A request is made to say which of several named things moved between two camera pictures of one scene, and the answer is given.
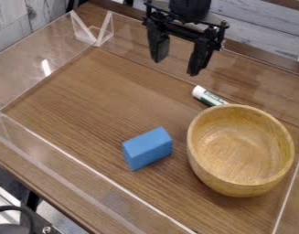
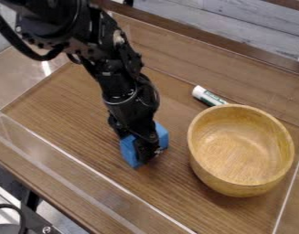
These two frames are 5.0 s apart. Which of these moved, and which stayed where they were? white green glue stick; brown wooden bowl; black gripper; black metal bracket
Moved: black gripper
Stayed: black metal bracket; white green glue stick; brown wooden bowl
